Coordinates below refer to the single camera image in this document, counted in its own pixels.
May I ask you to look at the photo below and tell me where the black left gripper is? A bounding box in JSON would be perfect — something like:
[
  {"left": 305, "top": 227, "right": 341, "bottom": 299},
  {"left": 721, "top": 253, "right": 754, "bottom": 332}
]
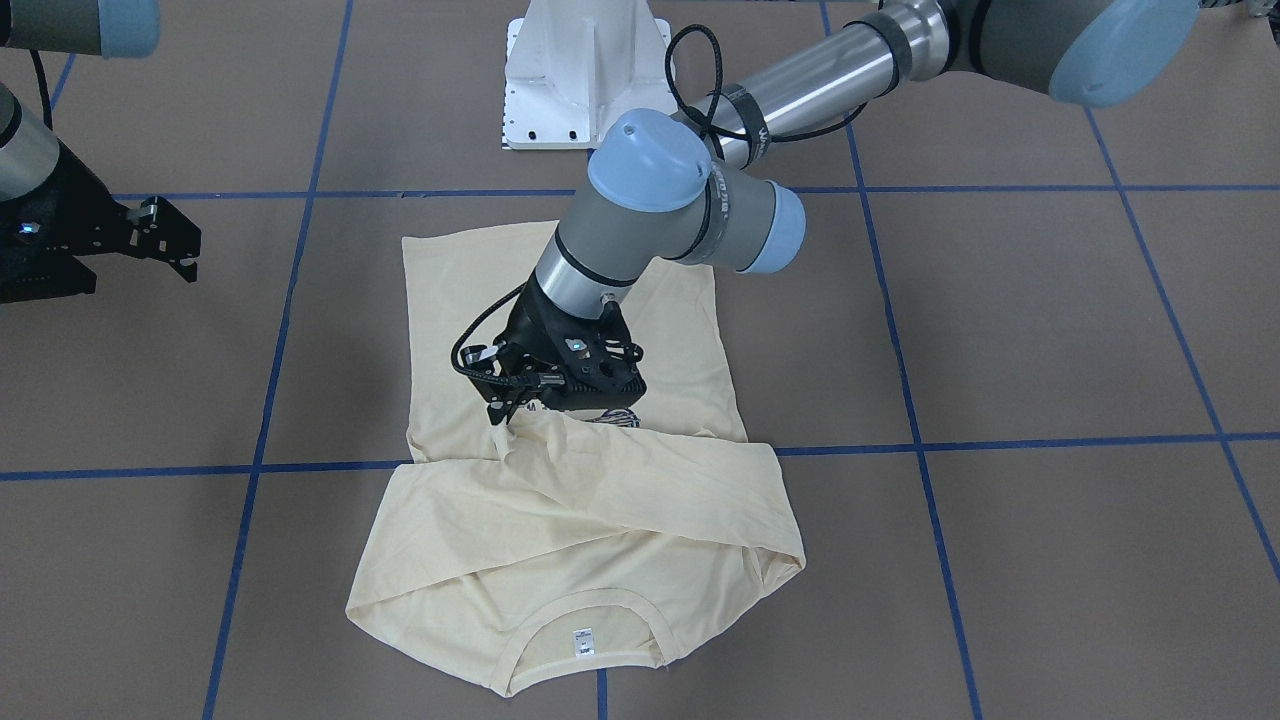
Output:
[{"left": 484, "top": 278, "right": 646, "bottom": 427}]

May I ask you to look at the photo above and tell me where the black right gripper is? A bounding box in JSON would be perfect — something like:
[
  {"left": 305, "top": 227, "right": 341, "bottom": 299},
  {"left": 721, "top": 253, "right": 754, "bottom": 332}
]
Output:
[{"left": 1, "top": 143, "right": 202, "bottom": 304}]

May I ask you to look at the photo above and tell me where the cream long-sleeve graphic shirt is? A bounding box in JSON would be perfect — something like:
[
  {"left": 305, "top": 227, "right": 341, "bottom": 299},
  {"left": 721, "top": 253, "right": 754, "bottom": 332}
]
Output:
[{"left": 346, "top": 222, "right": 806, "bottom": 697}]

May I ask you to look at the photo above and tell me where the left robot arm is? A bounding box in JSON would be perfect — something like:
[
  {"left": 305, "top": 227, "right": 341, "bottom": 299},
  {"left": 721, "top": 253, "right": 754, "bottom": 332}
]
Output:
[{"left": 451, "top": 1, "right": 1201, "bottom": 425}]

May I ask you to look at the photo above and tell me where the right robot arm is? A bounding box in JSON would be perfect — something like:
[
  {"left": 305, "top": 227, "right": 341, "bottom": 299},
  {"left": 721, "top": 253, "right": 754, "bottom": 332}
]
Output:
[{"left": 1, "top": 1, "right": 202, "bottom": 304}]

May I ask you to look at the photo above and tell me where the blue tape line lengthwise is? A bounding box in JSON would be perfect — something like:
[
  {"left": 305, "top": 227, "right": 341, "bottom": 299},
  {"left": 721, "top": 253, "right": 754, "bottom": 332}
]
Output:
[{"left": 818, "top": 0, "right": 983, "bottom": 720}]

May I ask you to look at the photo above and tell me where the blue tape line crosswise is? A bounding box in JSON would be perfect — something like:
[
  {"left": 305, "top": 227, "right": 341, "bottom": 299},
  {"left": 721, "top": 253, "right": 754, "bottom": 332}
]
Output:
[{"left": 1, "top": 430, "right": 1279, "bottom": 482}]

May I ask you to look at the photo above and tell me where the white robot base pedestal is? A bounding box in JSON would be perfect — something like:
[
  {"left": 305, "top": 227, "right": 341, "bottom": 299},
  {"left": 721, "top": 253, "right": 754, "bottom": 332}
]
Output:
[{"left": 502, "top": 1, "right": 676, "bottom": 151}]

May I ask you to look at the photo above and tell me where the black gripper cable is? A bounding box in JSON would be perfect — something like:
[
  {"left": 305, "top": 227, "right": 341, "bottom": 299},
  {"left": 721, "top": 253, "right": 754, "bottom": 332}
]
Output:
[{"left": 451, "top": 24, "right": 870, "bottom": 380}]

